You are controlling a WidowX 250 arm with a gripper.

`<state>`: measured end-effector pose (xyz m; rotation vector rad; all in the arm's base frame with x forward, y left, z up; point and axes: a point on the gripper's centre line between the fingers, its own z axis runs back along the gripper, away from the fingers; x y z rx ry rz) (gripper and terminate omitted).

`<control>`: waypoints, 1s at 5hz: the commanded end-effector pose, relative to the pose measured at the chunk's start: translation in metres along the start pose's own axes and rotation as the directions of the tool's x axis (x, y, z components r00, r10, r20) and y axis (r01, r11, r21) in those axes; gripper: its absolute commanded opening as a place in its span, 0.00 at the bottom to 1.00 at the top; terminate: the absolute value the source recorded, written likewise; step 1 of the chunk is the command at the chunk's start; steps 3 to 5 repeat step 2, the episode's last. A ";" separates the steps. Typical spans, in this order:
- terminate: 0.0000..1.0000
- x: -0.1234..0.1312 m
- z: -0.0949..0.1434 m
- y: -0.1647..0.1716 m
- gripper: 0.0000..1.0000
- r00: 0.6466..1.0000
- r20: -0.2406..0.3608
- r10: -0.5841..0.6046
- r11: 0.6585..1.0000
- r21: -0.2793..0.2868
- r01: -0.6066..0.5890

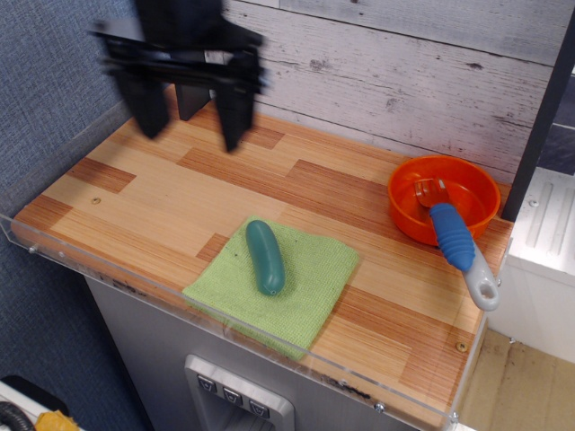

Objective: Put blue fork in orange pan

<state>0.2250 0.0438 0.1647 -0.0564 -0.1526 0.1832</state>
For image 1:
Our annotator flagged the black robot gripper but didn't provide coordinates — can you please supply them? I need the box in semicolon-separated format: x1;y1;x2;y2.
90;1;265;153

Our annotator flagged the blue handled fork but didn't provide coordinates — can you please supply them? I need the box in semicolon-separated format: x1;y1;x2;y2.
414;178;475;271

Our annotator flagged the green toy cucumber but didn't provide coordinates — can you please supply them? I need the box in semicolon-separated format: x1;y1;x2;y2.
245;220;286;296

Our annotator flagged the green cloth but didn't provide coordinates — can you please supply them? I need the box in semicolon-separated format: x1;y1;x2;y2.
183;216;359;361

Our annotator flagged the silver toy fridge cabinet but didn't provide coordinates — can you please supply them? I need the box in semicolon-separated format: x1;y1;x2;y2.
87;279;412;430

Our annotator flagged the clear acrylic guard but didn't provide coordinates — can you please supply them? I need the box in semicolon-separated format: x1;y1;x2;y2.
0;62;515;431

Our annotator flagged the white ribbed appliance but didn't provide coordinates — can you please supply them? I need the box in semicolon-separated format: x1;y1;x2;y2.
488;168;574;363

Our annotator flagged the left dark grey post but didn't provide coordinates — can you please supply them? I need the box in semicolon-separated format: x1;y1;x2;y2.
175;84;213;121

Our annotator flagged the dark grey post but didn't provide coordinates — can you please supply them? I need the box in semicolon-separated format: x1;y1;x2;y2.
175;84;213;121
500;42;575;222

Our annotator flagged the orange pan with grey handle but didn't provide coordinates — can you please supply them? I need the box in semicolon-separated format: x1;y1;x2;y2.
387;154;502;312

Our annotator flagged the black and yellow cable bundle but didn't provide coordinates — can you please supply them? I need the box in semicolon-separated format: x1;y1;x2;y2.
0;375;80;431

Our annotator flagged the right dark grey post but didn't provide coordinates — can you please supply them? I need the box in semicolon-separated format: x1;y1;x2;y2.
500;42;575;222

